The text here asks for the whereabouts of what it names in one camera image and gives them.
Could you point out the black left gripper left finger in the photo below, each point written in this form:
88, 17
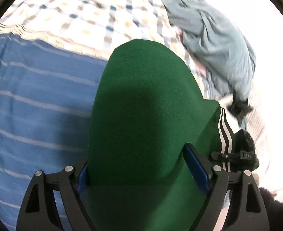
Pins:
52, 201

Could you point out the green white varsity jacket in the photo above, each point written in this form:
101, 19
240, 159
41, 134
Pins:
147, 107

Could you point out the light teal garment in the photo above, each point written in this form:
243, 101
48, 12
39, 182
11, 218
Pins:
218, 45

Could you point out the blue striped bed sheet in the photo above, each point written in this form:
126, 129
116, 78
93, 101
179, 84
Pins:
46, 99

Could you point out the plaid checkered blanket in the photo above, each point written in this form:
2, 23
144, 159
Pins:
96, 27

